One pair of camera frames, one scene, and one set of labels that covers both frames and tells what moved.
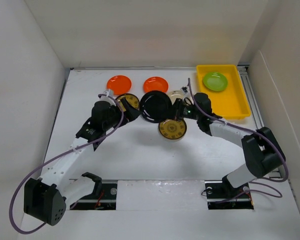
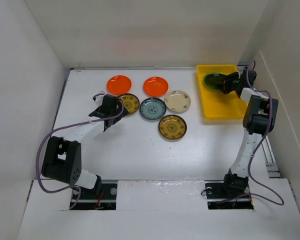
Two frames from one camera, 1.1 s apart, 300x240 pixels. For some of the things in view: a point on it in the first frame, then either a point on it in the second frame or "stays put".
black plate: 156,106 to 215,80
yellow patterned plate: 172,128 stays put
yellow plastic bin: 223,84 stays put
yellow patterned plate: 132,100 stays put
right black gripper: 177,106 to 228,78
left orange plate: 120,84 stays put
